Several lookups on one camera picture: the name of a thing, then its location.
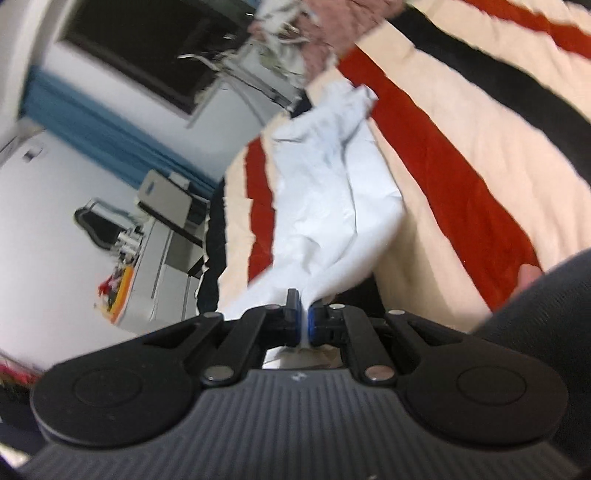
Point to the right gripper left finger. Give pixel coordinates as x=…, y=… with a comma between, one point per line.
x=244, y=342

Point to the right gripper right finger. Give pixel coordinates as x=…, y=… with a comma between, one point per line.
x=350, y=330

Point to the white shirt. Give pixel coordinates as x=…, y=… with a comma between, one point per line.
x=336, y=205

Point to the pile of clothes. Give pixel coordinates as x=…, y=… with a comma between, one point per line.
x=305, y=38

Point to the white desk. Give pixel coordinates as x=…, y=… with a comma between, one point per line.
x=160, y=288

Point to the grey chair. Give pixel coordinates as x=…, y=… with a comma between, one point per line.
x=181, y=212

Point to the black framed mirror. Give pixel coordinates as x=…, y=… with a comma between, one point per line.
x=102, y=232

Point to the dark trouser leg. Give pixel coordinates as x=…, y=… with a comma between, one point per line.
x=550, y=320

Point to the left blue curtain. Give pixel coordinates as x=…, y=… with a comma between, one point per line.
x=109, y=140

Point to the metal stand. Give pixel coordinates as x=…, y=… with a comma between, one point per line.
x=246, y=63

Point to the striped bed blanket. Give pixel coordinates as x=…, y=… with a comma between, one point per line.
x=483, y=122

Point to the dark window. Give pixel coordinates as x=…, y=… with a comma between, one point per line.
x=161, y=44

